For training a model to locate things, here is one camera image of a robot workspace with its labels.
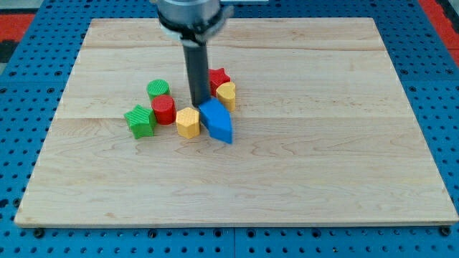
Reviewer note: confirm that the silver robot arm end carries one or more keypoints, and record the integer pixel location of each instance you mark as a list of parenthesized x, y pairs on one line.
[(192, 22)]

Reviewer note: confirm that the yellow hexagon block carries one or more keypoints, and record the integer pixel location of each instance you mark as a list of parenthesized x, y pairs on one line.
[(188, 123)]

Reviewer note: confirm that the red star block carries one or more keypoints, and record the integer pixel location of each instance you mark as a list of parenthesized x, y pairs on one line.
[(217, 77)]

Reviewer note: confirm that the green star block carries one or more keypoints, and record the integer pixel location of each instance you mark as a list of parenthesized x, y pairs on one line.
[(141, 121)]

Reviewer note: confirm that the blue pentagon block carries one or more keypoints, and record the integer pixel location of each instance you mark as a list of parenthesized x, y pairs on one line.
[(216, 118)]

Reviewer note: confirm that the yellow heart block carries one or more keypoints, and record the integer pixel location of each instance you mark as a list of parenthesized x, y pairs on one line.
[(226, 94)]

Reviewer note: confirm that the red cylinder block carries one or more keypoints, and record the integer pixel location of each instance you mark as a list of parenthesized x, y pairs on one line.
[(164, 109)]

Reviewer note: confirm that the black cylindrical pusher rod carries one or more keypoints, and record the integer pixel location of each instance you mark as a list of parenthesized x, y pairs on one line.
[(197, 70)]

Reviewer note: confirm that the green cylinder block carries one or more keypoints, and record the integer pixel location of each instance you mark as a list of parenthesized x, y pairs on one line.
[(157, 87)]

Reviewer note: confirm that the light wooden board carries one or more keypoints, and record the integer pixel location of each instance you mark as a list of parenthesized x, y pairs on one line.
[(323, 135)]

